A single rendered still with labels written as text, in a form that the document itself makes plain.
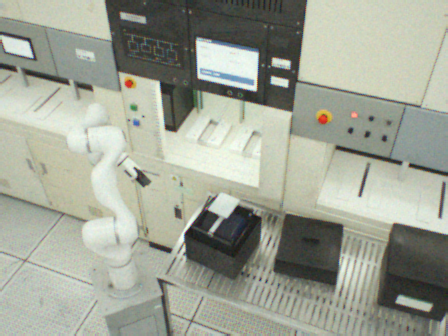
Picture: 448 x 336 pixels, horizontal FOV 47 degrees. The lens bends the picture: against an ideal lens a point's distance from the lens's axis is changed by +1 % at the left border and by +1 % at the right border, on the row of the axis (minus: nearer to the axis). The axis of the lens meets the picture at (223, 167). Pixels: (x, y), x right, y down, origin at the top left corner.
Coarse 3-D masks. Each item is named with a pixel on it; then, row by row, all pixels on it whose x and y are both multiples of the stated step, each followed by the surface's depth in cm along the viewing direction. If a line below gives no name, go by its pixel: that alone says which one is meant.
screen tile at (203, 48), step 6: (204, 48) 218; (210, 48) 217; (216, 48) 216; (222, 48) 214; (210, 54) 219; (216, 54) 218; (222, 54) 216; (204, 60) 222; (210, 60) 221; (216, 60) 220; (222, 60) 219; (210, 66) 223; (216, 66) 222; (222, 66) 221
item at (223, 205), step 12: (216, 204) 227; (228, 204) 227; (240, 204) 240; (204, 216) 239; (228, 216) 223; (252, 216) 239; (192, 228) 230; (216, 228) 227; (252, 228) 245; (204, 240) 234; (216, 240) 228; (240, 240) 235; (228, 252) 230
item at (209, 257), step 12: (192, 240) 233; (252, 240) 239; (192, 252) 240; (204, 252) 234; (216, 252) 228; (240, 252) 228; (252, 252) 246; (204, 264) 241; (216, 264) 235; (228, 264) 230; (240, 264) 235; (228, 276) 236
